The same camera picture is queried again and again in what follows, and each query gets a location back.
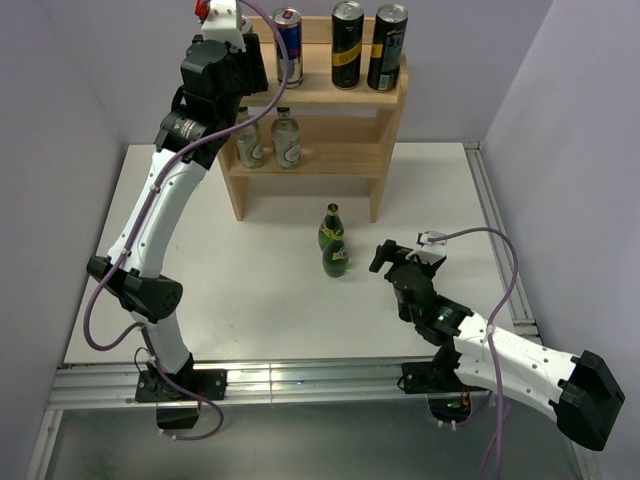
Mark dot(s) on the wooden two-tier shelf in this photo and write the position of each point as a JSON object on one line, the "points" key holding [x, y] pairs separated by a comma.
{"points": [[343, 132]]}

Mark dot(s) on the silver blue white can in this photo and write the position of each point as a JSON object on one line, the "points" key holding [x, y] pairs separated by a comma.
{"points": [[246, 26]]}

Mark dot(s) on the green glass bottle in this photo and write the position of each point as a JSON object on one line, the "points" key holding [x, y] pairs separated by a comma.
{"points": [[329, 224], [336, 257]]}

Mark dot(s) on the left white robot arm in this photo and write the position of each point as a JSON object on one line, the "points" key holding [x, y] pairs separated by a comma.
{"points": [[186, 146]]}

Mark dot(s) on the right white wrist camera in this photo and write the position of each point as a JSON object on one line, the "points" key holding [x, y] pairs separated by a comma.
{"points": [[430, 248]]}

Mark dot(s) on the black can yellow band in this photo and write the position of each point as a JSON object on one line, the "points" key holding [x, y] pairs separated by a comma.
{"points": [[347, 23]]}

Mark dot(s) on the black can yellow label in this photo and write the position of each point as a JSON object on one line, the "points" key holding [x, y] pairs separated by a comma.
{"points": [[386, 48]]}

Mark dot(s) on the green glass bottle front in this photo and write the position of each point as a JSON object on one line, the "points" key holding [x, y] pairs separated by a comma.
{"points": [[336, 257]]}

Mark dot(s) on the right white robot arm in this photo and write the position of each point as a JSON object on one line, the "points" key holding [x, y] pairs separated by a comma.
{"points": [[578, 392]]}

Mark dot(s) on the aluminium front rail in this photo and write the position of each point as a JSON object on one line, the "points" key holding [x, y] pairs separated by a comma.
{"points": [[109, 386]]}

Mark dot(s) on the clear glass bottle front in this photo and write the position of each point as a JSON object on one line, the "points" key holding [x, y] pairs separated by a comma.
{"points": [[249, 146]]}

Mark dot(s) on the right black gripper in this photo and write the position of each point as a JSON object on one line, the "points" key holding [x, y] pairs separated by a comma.
{"points": [[390, 248]]}

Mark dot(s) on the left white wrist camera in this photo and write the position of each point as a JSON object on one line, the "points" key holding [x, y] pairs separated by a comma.
{"points": [[221, 22]]}

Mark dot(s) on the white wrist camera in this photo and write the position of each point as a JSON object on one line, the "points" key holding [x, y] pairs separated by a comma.
{"points": [[221, 22], [430, 248]]}

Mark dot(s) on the red blue silver can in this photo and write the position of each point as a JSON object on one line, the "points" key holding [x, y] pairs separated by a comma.
{"points": [[289, 61]]}

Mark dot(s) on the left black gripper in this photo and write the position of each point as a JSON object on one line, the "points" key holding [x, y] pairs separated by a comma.
{"points": [[252, 64]]}

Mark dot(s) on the green glass bottle rear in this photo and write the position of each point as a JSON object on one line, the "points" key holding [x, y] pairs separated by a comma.
{"points": [[329, 224]]}

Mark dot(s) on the clear glass bottle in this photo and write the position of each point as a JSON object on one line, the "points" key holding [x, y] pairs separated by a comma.
{"points": [[285, 136], [249, 146]]}

